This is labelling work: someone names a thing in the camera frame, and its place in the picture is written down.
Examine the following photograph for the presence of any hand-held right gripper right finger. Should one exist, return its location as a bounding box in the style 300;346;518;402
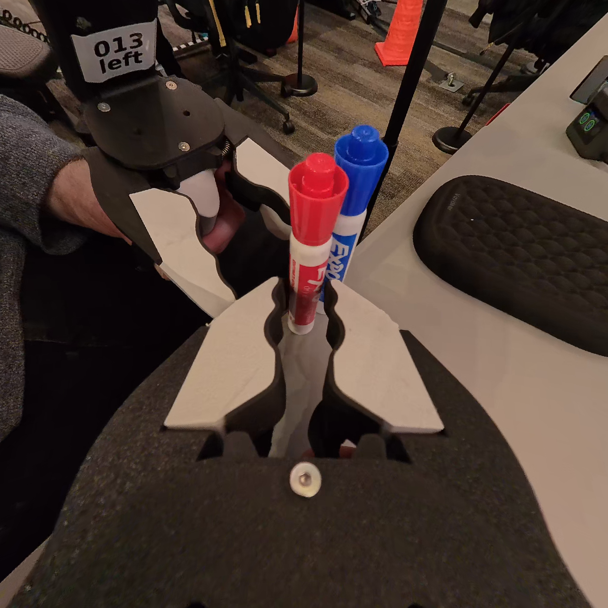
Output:
309;279;446;434

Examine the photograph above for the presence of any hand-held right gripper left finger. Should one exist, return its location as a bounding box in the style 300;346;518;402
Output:
163;277;287;431

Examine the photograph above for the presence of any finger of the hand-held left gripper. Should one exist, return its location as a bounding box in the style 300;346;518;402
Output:
226;137;291;239
128;187;238;319

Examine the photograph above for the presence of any red marker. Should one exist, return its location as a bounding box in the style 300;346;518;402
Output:
286;152;351;336

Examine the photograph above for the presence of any blue marker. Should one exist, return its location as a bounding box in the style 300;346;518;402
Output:
322;124;390;315

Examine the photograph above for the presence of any person's left forearm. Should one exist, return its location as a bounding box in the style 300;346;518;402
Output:
0;94;98;255

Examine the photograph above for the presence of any person's left hand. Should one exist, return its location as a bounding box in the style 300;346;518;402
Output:
45;158;248;282

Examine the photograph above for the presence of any black chair base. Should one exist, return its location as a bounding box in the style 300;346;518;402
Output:
223;28;296;135

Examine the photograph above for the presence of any black round-base stand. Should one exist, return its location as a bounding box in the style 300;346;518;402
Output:
431;43;521;155
280;0;319;99

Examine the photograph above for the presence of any black tripod pole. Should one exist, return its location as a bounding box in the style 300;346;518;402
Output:
355;0;450;250

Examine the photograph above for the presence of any black quilted wrist rest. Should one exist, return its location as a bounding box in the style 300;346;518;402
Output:
412;175;608;358

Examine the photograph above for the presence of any person's grey sweater torso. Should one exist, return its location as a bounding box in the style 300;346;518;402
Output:
0;237;30;442

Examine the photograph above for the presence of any orange traffic cone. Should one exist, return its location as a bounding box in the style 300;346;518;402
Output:
374;0;425;67

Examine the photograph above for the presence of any black charging device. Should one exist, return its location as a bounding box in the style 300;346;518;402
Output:
565;78;608;163

